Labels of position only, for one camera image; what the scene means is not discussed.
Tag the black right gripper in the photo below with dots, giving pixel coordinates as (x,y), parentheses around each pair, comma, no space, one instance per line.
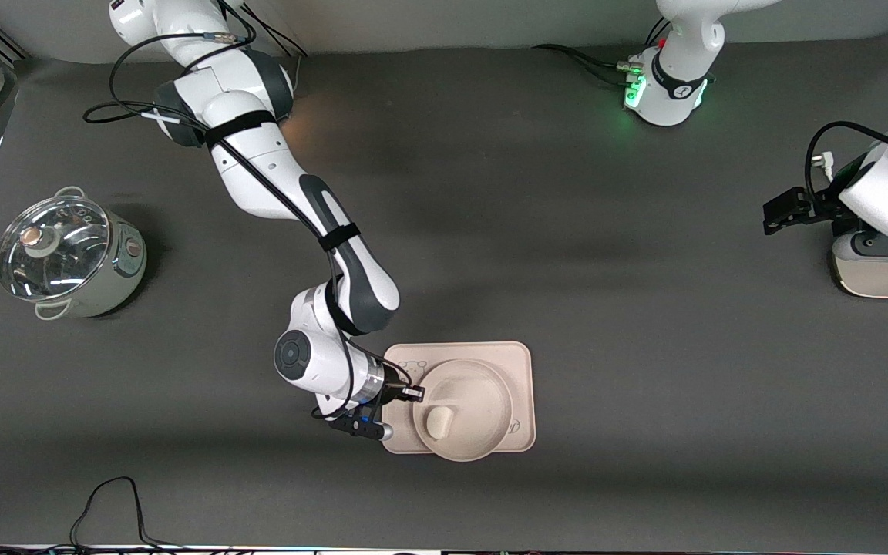
(393,383)

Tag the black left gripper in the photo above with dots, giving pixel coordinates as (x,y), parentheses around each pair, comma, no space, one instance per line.
(817,208)

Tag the white steamed bun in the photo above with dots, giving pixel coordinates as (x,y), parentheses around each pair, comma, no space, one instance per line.
(438,422)

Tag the round beige plate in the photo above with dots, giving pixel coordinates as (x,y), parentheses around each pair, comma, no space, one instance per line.
(475,408)

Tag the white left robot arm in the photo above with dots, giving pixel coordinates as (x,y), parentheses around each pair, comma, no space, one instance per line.
(675,85)

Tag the beige tray with rabbit print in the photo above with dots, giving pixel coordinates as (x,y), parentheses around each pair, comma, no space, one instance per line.
(523,362)

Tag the cream white toaster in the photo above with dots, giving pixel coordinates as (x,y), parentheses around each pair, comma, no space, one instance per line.
(883,277)

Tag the pale green electric pot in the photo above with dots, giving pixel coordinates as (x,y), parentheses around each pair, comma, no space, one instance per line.
(116,270)

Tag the glass pot lid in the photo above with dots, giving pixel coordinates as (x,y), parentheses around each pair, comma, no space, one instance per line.
(51,258)

